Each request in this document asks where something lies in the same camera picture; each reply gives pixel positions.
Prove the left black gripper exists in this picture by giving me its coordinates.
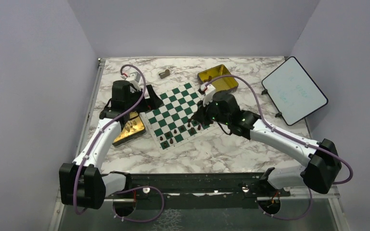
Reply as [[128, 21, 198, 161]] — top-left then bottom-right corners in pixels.
[[126, 84, 163, 113]]

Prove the small whiteboard tablet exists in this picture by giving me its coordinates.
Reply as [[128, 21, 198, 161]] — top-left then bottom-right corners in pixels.
[[262, 56, 329, 126]]

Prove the black metal base frame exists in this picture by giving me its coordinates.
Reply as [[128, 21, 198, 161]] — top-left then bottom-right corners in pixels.
[[57, 172, 341, 211]]

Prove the gold tin with dark pieces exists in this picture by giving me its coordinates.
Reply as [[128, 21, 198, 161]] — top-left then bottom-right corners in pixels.
[[197, 64, 239, 95]]

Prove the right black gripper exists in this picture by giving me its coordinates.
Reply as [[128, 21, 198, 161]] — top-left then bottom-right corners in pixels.
[[193, 96, 230, 127]]

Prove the white chess pieces pile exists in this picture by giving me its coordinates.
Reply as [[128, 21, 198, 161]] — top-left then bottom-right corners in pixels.
[[124, 119, 137, 133]]

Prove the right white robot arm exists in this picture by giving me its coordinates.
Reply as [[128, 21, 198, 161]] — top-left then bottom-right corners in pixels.
[[190, 92, 342, 196]]

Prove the small grey tan clip device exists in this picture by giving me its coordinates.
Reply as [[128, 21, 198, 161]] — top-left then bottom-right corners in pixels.
[[158, 69, 171, 79]]

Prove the gold tin with white pieces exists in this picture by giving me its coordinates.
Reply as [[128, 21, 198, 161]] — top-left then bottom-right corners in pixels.
[[113, 112, 146, 147]]

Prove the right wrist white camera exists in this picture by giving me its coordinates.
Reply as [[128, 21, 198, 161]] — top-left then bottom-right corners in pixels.
[[199, 82, 216, 107]]

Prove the wrist white camera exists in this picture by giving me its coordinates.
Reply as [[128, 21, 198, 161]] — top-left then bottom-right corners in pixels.
[[122, 72, 141, 92], [199, 82, 216, 107]]

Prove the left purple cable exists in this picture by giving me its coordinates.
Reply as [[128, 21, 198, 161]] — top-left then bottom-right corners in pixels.
[[72, 64, 166, 223]]

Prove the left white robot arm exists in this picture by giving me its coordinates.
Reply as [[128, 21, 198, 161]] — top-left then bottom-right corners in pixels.
[[59, 80, 163, 209]]

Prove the green white chess board mat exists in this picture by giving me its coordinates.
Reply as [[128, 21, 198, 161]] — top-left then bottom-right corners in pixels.
[[140, 82, 219, 154]]

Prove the purple cable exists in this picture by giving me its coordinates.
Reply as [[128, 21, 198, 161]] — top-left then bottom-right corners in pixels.
[[72, 64, 166, 223], [200, 74, 354, 221]]

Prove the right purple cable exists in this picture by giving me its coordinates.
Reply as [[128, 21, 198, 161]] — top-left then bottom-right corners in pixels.
[[200, 74, 354, 221]]

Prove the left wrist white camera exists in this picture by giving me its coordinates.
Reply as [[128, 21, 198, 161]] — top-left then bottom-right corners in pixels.
[[122, 72, 141, 92]]

